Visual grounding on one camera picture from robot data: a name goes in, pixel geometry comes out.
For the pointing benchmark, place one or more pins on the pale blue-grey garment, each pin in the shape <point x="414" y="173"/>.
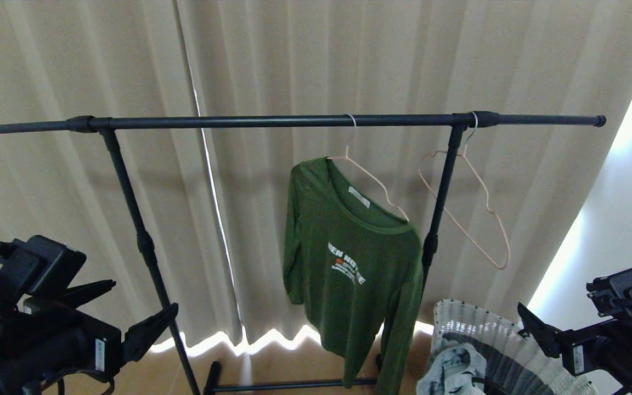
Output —
<point x="450" y="367"/>

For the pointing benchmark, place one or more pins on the beige curtain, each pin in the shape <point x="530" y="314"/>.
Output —
<point x="294" y="55"/>

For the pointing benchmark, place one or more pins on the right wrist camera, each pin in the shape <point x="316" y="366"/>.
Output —
<point x="628" y="288"/>

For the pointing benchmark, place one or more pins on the white laundry basket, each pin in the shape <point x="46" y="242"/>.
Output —
<point x="491" y="334"/>

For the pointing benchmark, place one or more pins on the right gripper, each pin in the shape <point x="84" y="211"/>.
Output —
<point x="612" y="351"/>

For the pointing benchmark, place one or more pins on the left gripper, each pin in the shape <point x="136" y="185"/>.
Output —
<point x="58" y="345"/>

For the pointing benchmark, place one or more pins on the green long-sleeved shirt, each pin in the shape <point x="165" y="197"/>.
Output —
<point x="349" y="296"/>

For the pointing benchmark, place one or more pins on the pink clothes hanger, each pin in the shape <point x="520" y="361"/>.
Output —
<point x="483" y="189"/>
<point x="368" y="175"/>

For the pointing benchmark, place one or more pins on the black clothes rack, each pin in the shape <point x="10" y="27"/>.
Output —
<point x="294" y="120"/>

